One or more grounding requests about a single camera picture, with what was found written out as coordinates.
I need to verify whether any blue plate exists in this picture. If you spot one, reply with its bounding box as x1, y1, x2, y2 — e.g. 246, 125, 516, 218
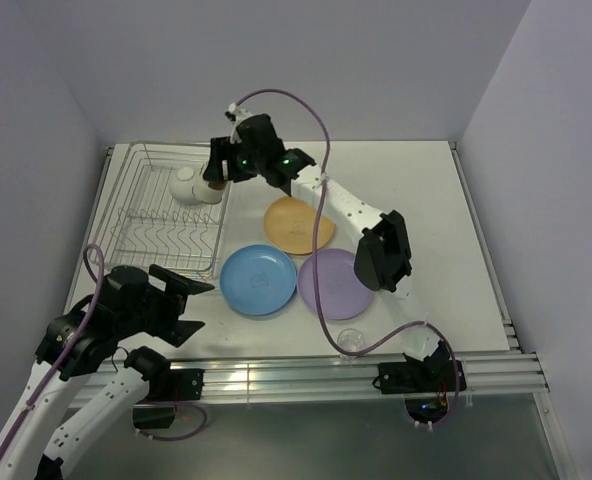
219, 244, 297, 316

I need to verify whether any steel cup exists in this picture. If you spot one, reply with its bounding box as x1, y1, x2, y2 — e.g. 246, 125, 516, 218
192, 178, 227, 205

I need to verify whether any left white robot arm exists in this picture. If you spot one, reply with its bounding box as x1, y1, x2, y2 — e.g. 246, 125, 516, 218
0, 265, 214, 478

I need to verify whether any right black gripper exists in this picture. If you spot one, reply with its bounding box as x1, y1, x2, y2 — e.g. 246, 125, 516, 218
201, 137, 263, 186

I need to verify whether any aluminium mounting rail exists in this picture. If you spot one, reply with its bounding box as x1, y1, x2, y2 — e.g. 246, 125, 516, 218
70, 349, 550, 411

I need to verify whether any orange plate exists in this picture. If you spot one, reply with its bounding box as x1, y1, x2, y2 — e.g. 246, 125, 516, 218
263, 197, 317, 255

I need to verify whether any white ceramic bowl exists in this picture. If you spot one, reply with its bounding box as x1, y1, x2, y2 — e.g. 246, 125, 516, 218
168, 166, 200, 206

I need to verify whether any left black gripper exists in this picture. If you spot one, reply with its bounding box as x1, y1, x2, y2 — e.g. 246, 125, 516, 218
116, 264, 213, 345

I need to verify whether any clear glass cup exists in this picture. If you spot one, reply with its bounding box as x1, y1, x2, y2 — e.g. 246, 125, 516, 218
337, 328, 366, 361

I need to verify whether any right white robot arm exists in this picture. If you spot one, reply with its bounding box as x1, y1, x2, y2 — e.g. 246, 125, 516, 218
194, 106, 453, 357

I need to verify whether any metal wire dish rack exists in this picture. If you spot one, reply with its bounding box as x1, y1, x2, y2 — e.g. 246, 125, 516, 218
88, 141, 229, 282

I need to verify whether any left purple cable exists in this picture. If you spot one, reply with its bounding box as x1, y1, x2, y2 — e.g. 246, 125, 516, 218
0, 243, 210, 474

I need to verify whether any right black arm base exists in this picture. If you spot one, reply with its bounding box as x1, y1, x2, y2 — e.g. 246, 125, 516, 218
372, 342, 467, 424

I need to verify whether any purple plate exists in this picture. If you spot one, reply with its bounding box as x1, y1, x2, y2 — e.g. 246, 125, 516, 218
317, 248, 374, 321

